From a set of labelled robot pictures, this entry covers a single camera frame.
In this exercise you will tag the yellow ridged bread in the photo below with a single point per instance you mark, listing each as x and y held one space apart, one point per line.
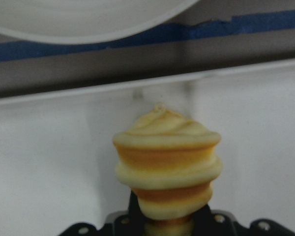
169 163

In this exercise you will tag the white round plate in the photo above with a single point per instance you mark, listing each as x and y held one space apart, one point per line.
84 21

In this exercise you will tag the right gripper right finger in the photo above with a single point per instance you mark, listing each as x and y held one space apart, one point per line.
210 222

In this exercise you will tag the white rectangular tray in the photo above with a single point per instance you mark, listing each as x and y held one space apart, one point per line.
57 158

